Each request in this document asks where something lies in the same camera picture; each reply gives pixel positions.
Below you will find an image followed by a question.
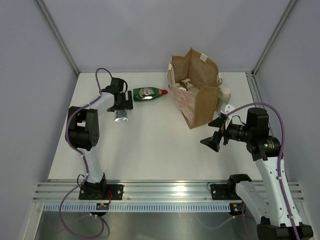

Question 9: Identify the aluminium right corner post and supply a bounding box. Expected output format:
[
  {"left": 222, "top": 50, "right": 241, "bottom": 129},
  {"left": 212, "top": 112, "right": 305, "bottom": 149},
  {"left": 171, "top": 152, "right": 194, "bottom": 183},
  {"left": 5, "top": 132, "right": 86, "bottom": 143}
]
[{"left": 251, "top": 0, "right": 299, "bottom": 77}]

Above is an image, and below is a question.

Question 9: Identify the pale green bottle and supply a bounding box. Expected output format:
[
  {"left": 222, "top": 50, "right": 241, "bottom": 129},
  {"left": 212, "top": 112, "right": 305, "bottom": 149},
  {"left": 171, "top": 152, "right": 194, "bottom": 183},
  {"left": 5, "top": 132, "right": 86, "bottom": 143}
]
[
  {"left": 215, "top": 87, "right": 231, "bottom": 113},
  {"left": 174, "top": 82, "right": 187, "bottom": 91}
]

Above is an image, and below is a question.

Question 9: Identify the green dish soap bottle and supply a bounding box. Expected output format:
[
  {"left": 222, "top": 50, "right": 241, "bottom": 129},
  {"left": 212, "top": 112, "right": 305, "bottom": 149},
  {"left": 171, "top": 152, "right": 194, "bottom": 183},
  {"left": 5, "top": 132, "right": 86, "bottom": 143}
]
[{"left": 133, "top": 87, "right": 168, "bottom": 102}]

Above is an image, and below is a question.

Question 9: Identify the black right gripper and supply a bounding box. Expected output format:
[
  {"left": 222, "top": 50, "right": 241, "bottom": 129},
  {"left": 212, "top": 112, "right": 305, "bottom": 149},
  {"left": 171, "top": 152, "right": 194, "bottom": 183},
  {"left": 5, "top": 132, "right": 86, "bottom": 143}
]
[{"left": 201, "top": 115, "right": 254, "bottom": 152}]

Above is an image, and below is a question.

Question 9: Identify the white slotted cable duct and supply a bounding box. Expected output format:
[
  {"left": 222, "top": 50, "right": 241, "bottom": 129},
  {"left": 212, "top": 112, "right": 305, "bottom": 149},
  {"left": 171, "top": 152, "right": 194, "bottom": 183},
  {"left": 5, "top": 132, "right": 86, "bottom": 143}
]
[{"left": 43, "top": 202, "right": 231, "bottom": 213}]

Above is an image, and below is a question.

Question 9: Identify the aluminium corner post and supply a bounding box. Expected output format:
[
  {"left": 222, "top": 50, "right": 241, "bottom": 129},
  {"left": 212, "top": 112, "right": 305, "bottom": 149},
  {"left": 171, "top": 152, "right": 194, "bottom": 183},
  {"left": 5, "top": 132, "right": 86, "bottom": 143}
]
[
  {"left": 34, "top": 0, "right": 81, "bottom": 77},
  {"left": 251, "top": 0, "right": 299, "bottom": 77}
]

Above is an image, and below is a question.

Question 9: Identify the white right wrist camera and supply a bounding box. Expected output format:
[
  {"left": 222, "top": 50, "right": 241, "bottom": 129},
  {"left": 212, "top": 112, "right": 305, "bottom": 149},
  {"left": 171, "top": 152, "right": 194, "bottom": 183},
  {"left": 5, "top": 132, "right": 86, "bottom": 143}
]
[{"left": 220, "top": 104, "right": 235, "bottom": 129}]

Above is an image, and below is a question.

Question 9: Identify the brown canvas bag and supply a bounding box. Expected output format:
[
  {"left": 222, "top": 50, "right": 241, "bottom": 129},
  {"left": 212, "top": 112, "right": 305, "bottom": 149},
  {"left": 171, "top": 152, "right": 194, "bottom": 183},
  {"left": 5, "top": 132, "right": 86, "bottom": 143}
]
[{"left": 167, "top": 48, "right": 223, "bottom": 129}]

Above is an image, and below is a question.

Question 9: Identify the aluminium right side rail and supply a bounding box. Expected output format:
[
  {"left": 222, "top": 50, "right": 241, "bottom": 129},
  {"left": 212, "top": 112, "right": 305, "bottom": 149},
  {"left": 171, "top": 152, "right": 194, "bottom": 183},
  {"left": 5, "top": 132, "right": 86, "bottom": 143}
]
[{"left": 244, "top": 71, "right": 291, "bottom": 182}]

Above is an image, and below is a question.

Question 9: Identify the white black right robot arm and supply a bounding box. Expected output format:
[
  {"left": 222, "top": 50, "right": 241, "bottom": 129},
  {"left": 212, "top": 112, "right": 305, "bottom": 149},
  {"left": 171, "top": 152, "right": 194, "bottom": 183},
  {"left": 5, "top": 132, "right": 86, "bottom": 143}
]
[{"left": 201, "top": 104, "right": 314, "bottom": 240}]

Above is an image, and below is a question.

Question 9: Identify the beige pump lotion bottle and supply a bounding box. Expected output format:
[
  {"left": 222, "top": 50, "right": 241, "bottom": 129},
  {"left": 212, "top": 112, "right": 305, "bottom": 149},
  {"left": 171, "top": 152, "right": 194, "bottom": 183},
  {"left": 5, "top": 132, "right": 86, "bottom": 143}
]
[{"left": 181, "top": 78, "right": 200, "bottom": 94}]

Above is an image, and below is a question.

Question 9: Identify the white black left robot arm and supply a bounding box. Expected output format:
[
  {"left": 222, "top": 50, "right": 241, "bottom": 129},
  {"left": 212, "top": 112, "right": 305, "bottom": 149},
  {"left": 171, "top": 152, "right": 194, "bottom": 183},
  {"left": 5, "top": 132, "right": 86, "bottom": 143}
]
[{"left": 65, "top": 77, "right": 133, "bottom": 200}]

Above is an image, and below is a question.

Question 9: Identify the aluminium left corner post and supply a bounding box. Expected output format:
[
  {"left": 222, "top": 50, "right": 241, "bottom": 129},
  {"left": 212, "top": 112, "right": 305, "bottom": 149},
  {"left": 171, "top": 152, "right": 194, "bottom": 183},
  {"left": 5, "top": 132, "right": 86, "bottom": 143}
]
[{"left": 34, "top": 0, "right": 81, "bottom": 77}]

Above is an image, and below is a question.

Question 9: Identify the aluminium front rail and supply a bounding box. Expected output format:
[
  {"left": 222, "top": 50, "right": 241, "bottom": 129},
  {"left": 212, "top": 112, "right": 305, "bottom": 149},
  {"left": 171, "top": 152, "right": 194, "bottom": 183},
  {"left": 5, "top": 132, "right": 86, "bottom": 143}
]
[{"left": 32, "top": 181, "right": 305, "bottom": 203}]

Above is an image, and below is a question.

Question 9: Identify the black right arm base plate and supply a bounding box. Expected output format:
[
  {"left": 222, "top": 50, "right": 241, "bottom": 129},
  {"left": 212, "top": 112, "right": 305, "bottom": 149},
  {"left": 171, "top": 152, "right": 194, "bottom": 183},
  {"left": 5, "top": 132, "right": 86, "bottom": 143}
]
[{"left": 209, "top": 183, "right": 241, "bottom": 201}]

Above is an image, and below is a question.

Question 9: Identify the silver toothpaste tube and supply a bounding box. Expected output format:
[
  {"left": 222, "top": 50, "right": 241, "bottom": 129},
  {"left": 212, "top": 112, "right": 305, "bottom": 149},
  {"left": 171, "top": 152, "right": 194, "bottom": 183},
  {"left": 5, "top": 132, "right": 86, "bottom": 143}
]
[{"left": 114, "top": 110, "right": 128, "bottom": 123}]

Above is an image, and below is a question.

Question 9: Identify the aluminium rail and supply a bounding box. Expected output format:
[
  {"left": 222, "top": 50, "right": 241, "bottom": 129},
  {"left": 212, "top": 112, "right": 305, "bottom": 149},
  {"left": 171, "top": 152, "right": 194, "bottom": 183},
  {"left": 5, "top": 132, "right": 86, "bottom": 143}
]
[
  {"left": 244, "top": 71, "right": 291, "bottom": 182},
  {"left": 32, "top": 181, "right": 305, "bottom": 203}
]

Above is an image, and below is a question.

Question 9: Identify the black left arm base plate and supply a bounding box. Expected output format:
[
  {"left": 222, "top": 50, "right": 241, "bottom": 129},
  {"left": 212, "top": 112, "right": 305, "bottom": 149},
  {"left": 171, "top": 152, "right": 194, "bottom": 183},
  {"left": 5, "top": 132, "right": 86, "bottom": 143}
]
[{"left": 78, "top": 183, "right": 124, "bottom": 201}]

